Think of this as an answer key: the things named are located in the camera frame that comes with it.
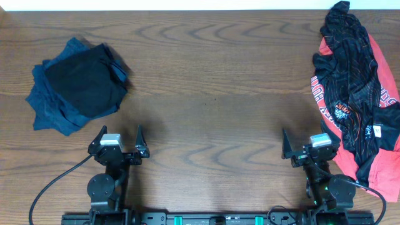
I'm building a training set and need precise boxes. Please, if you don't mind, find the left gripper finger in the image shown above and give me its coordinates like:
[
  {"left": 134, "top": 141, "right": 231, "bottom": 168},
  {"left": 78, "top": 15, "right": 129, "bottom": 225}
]
[
  {"left": 135, "top": 125, "right": 148, "bottom": 151},
  {"left": 89, "top": 125, "right": 107, "bottom": 147}
]

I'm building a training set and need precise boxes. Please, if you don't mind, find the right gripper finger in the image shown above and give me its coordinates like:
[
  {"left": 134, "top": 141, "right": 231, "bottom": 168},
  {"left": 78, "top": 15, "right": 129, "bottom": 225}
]
[
  {"left": 321, "top": 120, "right": 341, "bottom": 144},
  {"left": 281, "top": 129, "right": 293, "bottom": 156}
]

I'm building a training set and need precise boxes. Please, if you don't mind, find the black orange-patterned jersey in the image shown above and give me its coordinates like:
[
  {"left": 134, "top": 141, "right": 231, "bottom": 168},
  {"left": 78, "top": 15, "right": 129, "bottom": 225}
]
[{"left": 312, "top": 1, "right": 399, "bottom": 186}]

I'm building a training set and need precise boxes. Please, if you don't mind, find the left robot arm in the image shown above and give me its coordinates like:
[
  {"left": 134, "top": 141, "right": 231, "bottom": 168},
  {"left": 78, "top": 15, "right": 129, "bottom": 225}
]
[{"left": 87, "top": 126, "right": 150, "bottom": 225}]

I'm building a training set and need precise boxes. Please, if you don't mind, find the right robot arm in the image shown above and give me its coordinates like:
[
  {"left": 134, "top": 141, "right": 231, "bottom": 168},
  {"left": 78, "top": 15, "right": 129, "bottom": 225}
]
[{"left": 281, "top": 121, "right": 356, "bottom": 224}]

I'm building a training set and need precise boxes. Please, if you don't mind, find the folded navy blue garment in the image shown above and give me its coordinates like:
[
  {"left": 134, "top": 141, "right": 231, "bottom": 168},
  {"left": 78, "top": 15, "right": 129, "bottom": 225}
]
[{"left": 26, "top": 37, "right": 128, "bottom": 136}]

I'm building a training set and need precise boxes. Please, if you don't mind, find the folded black garment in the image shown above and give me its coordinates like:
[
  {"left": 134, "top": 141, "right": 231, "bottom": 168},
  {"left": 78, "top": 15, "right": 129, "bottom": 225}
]
[{"left": 44, "top": 44, "right": 127, "bottom": 118}]

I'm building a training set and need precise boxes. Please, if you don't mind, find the red soccer t-shirt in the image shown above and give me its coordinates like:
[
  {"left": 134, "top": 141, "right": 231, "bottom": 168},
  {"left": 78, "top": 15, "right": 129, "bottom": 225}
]
[{"left": 311, "top": 36, "right": 399, "bottom": 203}]

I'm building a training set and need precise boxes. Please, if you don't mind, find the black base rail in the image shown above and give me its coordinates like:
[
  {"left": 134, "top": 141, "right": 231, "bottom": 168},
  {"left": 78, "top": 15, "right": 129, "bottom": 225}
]
[{"left": 61, "top": 211, "right": 375, "bottom": 225}]

